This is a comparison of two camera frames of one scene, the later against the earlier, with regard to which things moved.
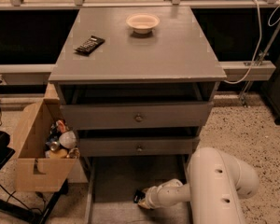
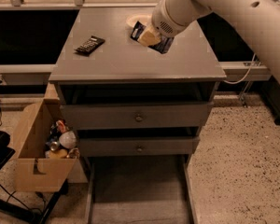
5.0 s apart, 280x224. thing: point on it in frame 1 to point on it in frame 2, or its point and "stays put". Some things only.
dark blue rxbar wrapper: (138, 195) to (144, 35)
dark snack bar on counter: (89, 47) stays put
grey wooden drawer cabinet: (136, 81) stays put
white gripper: (153, 196) to (163, 22)
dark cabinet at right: (275, 90) stays put
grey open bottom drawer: (113, 181) stays put
